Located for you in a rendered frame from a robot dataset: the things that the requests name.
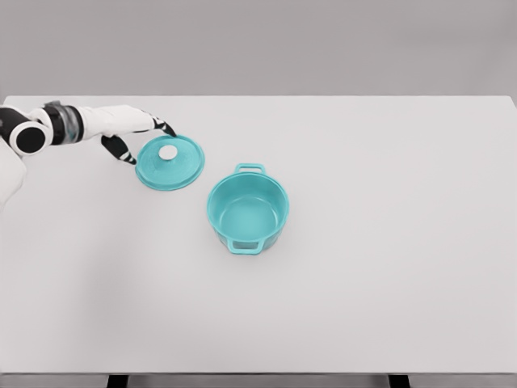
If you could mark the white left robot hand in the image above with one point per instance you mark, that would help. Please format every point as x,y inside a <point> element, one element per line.
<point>121,118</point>

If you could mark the teal pot lid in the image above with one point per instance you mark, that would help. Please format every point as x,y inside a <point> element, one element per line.
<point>171,167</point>

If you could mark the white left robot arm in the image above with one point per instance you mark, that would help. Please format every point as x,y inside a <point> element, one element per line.
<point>36,129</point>

